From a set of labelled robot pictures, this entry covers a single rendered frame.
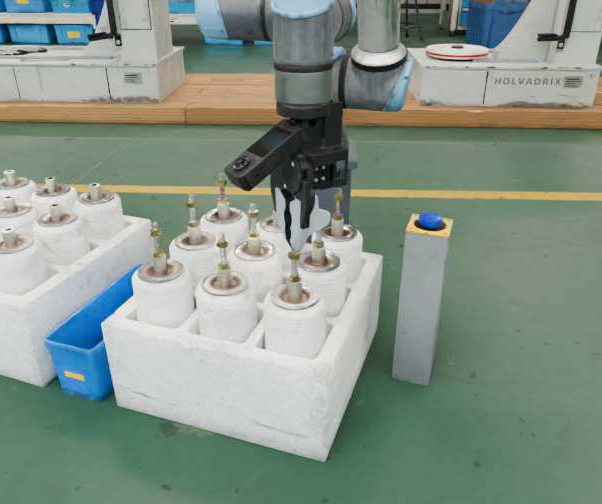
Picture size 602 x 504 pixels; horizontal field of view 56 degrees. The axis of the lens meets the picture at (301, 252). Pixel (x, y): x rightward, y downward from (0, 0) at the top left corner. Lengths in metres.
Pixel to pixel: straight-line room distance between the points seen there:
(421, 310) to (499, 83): 1.99
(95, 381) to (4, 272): 0.25
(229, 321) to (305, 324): 0.13
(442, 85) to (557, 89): 0.53
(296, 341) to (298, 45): 0.42
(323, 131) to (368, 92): 0.50
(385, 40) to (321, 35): 0.52
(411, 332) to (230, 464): 0.38
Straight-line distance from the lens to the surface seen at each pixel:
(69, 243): 1.19
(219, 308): 0.87
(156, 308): 0.94
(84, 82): 3.00
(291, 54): 0.71
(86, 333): 1.17
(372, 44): 1.22
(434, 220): 0.95
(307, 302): 0.84
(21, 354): 1.16
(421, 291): 0.99
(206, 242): 1.03
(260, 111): 2.74
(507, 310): 1.37
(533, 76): 2.92
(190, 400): 0.98
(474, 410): 1.08
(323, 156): 0.75
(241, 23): 0.84
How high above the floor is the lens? 0.71
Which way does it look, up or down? 28 degrees down
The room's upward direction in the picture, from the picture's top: straight up
